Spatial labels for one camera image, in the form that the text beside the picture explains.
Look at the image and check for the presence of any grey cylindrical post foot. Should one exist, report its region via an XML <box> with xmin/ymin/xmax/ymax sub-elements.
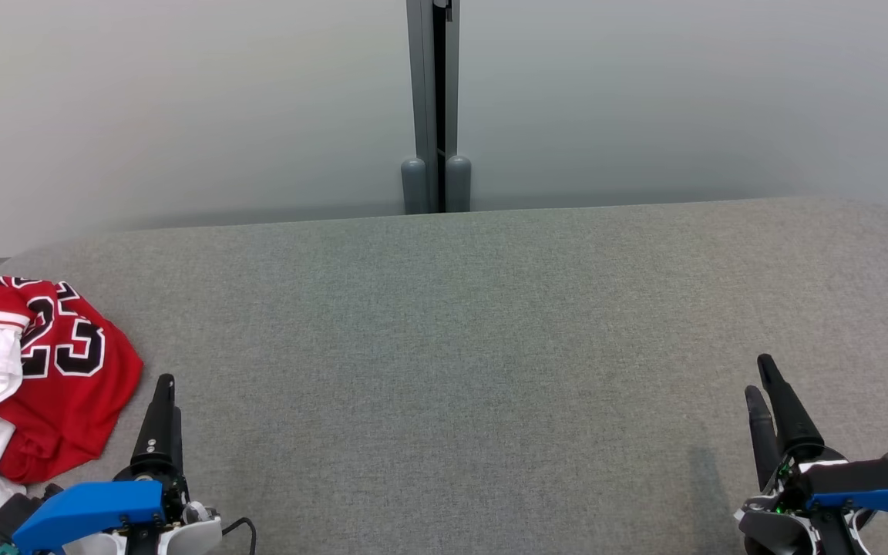
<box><xmin>401</xmin><ymin>156</ymin><xmax>429</xmax><ymax>215</ymax></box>
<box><xmin>445</xmin><ymin>155</ymin><xmax>473</xmax><ymax>213</ymax></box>

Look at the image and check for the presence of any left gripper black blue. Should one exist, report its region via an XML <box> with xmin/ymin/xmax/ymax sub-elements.
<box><xmin>0</xmin><ymin>375</ymin><xmax>190</xmax><ymax>555</ymax></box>

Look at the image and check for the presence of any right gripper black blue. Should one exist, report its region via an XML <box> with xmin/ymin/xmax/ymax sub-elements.
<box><xmin>744</xmin><ymin>354</ymin><xmax>888</xmax><ymax>555</ymax></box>

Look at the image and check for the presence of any grey partition post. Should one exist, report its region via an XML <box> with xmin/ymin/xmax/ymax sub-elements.
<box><xmin>405</xmin><ymin>0</ymin><xmax>462</xmax><ymax>214</ymax></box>

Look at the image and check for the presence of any black cable teal connector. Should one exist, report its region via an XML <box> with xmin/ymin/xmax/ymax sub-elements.
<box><xmin>220</xmin><ymin>517</ymin><xmax>258</xmax><ymax>555</ymax></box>

